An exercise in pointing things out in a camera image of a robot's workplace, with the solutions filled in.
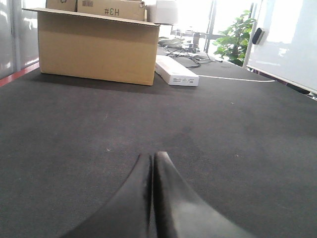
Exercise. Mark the large open cardboard box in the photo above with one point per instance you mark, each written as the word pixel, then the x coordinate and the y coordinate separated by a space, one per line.
pixel 96 47

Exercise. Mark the black whiteboard eraser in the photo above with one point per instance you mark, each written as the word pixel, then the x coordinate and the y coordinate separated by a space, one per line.
pixel 257 36

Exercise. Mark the green potted plant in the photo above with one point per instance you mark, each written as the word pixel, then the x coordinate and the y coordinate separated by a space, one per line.
pixel 233 41

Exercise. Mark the cardboard box behind left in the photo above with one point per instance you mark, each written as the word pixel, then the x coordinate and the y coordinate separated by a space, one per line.
pixel 67 5

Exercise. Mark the white box in background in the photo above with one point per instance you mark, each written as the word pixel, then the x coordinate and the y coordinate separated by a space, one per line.
pixel 163 12

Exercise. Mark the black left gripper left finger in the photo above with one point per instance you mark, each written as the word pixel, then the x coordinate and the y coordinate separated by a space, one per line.
pixel 127 213

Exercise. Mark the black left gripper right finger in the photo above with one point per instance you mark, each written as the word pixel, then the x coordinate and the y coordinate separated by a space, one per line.
pixel 180 212

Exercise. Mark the white whiteboard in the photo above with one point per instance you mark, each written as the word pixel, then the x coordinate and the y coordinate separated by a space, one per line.
pixel 288 48

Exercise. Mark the long white flat box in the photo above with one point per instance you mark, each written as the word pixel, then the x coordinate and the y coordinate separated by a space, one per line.
pixel 173 73

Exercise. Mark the cardboard box marked H3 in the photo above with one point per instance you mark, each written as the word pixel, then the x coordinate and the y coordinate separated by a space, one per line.
pixel 127 9

